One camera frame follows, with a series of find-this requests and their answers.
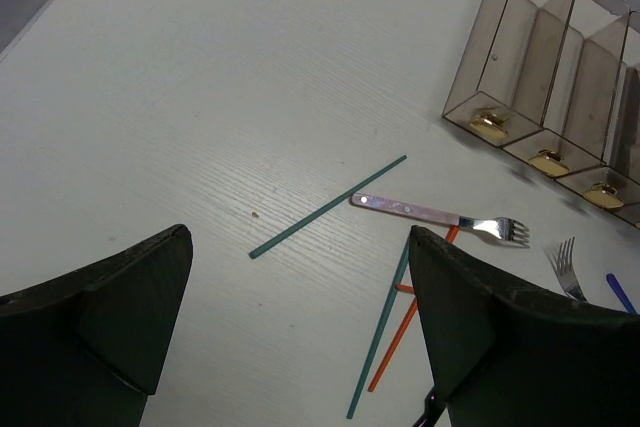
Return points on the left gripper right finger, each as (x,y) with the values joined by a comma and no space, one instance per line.
(506,352)

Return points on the green chopstick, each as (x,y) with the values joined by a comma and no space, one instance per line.
(379,330)
(280,237)

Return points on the blue iridescent spoon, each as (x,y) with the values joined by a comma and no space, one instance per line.
(620,293)

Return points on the black table knife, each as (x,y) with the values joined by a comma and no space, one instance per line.
(433,410)

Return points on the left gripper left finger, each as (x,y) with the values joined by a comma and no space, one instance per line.
(88,348)

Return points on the steep orange chopstick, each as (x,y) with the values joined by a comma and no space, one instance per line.
(405,323)

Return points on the silver fork with holes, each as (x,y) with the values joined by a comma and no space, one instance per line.
(561,260)

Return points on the pink handled fork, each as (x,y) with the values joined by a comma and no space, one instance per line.
(503,229)

